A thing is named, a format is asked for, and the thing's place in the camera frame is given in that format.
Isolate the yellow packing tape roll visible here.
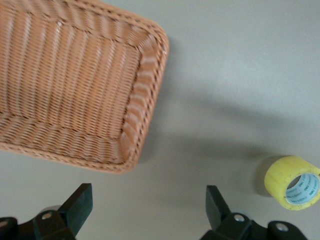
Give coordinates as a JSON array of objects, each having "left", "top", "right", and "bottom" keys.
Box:
[{"left": 264, "top": 155, "right": 320, "bottom": 212}]

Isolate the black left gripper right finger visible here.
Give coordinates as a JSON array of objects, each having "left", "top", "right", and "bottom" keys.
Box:
[{"left": 205, "top": 184, "right": 307, "bottom": 240}]

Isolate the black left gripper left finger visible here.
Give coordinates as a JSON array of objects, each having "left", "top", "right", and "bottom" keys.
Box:
[{"left": 0, "top": 182, "right": 94, "bottom": 240}]

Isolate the brown wicker basket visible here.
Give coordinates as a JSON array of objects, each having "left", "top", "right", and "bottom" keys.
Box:
[{"left": 0, "top": 0, "right": 171, "bottom": 175}]

